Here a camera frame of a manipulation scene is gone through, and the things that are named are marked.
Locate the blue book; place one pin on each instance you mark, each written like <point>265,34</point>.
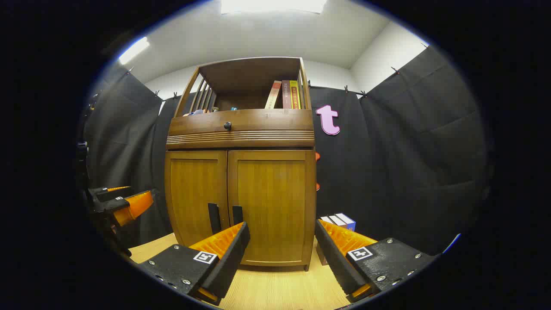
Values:
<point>348,221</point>

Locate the wooden double-door shoe cabinet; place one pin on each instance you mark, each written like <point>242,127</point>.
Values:
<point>254,75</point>

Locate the beige book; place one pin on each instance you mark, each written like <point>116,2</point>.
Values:
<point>273,95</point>

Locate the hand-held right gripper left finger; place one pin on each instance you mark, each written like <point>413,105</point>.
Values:
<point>230,262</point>

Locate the black drawer knob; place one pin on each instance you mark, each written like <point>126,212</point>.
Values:
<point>227,125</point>

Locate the small blue grey object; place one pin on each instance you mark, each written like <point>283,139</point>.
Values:
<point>196,113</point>

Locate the wooden cabinet door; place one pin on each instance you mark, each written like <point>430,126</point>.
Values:
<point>275,193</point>
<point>193,189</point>

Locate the black backdrop cloth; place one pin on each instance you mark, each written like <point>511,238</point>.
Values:
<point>409,150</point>

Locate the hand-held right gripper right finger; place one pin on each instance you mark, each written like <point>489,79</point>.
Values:
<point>335,262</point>

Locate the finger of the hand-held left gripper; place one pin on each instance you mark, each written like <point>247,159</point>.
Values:
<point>105,194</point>
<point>135,206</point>

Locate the light brown book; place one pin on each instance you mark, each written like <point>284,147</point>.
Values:
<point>338,221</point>

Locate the long ceiling light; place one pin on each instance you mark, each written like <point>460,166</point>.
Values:
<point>133,50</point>

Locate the maroon book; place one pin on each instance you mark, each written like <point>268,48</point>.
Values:
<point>286,94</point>

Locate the wooden drawer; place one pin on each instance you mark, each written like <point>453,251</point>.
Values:
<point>267,120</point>

